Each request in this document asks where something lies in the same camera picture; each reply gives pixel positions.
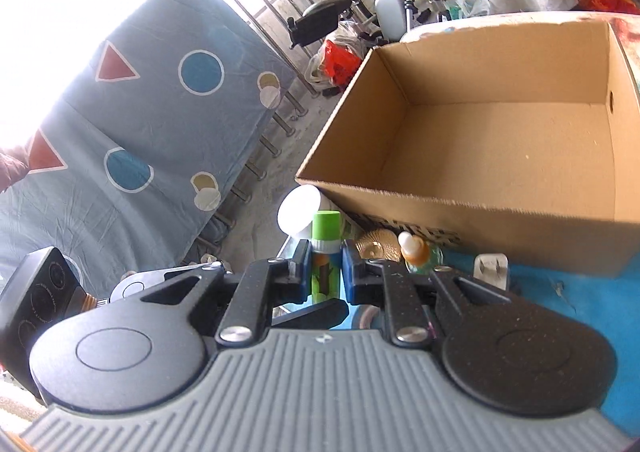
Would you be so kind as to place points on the metal railing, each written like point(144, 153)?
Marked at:
point(250, 210)

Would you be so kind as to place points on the black speaker box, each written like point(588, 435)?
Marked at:
point(42, 291)

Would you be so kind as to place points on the blue patterned bed sheet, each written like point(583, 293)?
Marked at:
point(139, 152)

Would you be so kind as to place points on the white pill bottle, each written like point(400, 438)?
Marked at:
point(297, 210)

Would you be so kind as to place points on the green glue stick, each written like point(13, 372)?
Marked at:
point(326, 256)

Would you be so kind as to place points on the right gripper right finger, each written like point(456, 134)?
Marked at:
point(388, 286)

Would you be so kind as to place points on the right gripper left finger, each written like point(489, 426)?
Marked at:
point(264, 284)

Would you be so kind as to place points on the red bag on floor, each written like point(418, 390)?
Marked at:
point(338, 63)

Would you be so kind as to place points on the white power adapter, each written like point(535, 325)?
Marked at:
point(492, 269)

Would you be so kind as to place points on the brown cardboard box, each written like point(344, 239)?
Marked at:
point(514, 134)

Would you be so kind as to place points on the green dropper bottle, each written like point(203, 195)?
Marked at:
point(420, 256)

